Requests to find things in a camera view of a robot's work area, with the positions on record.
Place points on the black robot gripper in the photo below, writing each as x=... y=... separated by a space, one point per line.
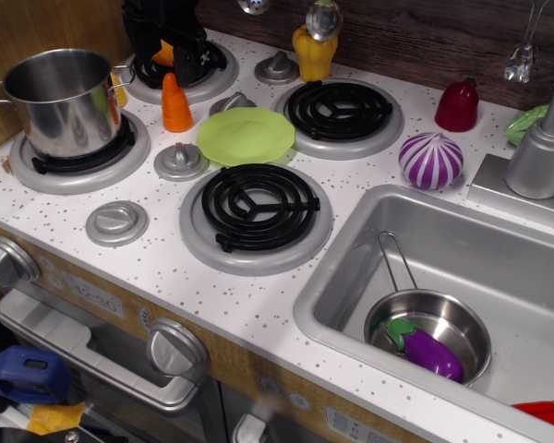
x=148 y=23

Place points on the orange toy carrot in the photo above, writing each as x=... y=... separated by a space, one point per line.
x=177 y=116

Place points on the light green plastic plate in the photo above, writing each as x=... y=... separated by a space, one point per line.
x=245 y=135

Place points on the orange toy behind gripper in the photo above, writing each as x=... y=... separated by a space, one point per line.
x=165 y=56

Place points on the black back left burner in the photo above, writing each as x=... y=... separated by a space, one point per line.
x=222 y=74

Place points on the black burner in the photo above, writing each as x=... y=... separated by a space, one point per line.
x=222 y=74
x=71 y=176
x=341 y=119
x=255 y=219

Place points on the yellow toy corn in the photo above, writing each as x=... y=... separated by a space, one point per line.
x=119 y=91

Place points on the silver stove knob centre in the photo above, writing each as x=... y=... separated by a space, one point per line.
x=236 y=100

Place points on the silver stove knob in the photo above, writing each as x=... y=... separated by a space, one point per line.
x=278 y=69
x=236 y=100
x=117 y=223
x=180 y=162

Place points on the silver stove knob middle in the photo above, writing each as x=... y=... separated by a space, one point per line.
x=180 y=162

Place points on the hanging steel strainer spoon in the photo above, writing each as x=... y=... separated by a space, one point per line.
x=255 y=7

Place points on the silver stove knob back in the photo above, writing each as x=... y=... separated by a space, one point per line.
x=278 y=69

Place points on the stainless steel stock pot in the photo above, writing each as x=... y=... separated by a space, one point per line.
x=65 y=100

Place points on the black front left burner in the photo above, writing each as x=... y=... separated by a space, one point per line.
x=71 y=176

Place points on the yellow toy bell pepper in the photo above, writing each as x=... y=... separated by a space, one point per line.
x=314 y=57

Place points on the hanging steel ladle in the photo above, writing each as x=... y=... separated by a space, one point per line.
x=324 y=20

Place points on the silver stove knob front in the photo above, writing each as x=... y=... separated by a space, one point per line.
x=117 y=223

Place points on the black front right burner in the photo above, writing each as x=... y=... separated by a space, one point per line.
x=255 y=219

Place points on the black back right burner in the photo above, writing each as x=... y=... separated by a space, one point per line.
x=341 y=119

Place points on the silver oven dial left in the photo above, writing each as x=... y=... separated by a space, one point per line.
x=16 y=264

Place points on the silver oven dial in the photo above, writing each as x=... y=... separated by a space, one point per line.
x=16 y=264
x=173 y=350

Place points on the purple striped toy onion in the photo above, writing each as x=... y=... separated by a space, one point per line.
x=430 y=161

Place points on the silver oven dial right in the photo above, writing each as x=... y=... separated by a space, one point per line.
x=173 y=350

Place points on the dark red toy pepper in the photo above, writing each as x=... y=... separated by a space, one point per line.
x=458 y=107

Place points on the blue clamp tool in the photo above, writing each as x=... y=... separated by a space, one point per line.
x=33 y=376

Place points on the green toy vegetable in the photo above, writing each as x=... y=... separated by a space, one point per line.
x=518 y=126

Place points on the hanging steel whisk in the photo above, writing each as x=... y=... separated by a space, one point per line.
x=521 y=61

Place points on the purple toy eggplant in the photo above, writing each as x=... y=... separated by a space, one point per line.
x=422 y=349

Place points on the yellow cloth scrap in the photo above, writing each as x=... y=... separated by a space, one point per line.
x=47 y=419

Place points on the small steel saucepan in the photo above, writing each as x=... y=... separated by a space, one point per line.
x=443 y=316

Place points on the silver toy faucet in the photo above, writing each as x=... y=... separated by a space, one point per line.
x=523 y=185

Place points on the grey toy sink basin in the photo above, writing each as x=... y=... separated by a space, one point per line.
x=502 y=270

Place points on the red toy chili pepper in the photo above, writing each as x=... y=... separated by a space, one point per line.
x=543 y=410

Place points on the silver oven door handle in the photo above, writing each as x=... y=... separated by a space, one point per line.
x=57 y=332

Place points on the silver cabinet door handle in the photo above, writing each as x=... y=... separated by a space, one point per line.
x=249 y=429

